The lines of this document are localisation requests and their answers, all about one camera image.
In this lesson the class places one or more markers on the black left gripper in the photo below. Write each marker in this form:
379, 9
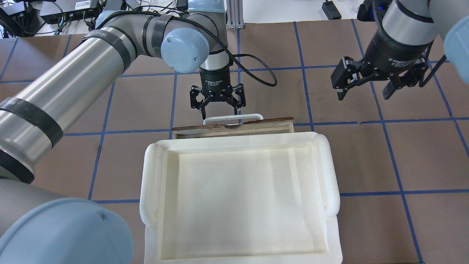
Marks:
214, 80

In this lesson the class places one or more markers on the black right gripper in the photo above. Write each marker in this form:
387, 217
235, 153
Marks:
387, 53

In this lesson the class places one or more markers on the white drawer handle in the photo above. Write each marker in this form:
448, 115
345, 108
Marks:
215, 120

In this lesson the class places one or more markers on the light wooden drawer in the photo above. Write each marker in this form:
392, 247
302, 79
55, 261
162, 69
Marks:
256, 127

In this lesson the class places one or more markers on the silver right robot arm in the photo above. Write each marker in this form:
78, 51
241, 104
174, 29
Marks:
418, 22

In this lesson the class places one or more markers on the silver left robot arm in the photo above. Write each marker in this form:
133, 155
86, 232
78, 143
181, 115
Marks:
43, 227

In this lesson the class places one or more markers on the black power adapter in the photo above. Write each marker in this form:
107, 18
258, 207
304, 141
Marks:
330, 10

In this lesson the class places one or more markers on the white plastic tray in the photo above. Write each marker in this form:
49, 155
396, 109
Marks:
254, 199

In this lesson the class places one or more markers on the aluminium frame post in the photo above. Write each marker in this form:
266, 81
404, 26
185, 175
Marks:
234, 14

